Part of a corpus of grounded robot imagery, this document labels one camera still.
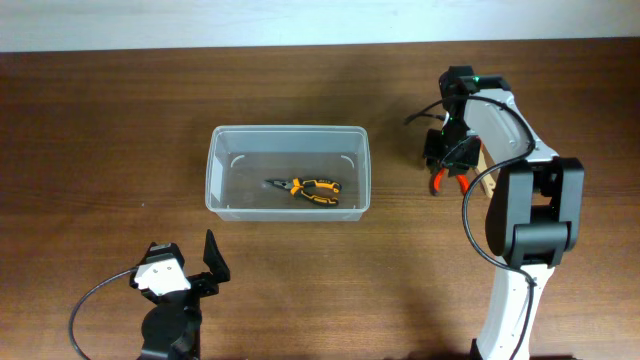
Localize orange scraper wooden handle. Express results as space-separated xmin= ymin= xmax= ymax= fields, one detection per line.
xmin=474 ymin=147 xmax=496 ymax=199

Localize red handled cutting pliers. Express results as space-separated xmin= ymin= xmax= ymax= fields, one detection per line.
xmin=430 ymin=168 xmax=470 ymax=196

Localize yellow black long-nose pliers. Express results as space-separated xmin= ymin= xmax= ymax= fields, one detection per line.
xmin=266 ymin=177 xmax=342 ymax=208

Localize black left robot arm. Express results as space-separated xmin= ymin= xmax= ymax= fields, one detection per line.
xmin=129 ymin=231 xmax=231 ymax=359

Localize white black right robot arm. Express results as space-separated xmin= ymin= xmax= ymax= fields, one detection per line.
xmin=423 ymin=66 xmax=584 ymax=359

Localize clear plastic container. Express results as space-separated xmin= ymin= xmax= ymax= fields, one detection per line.
xmin=205 ymin=125 xmax=372 ymax=222

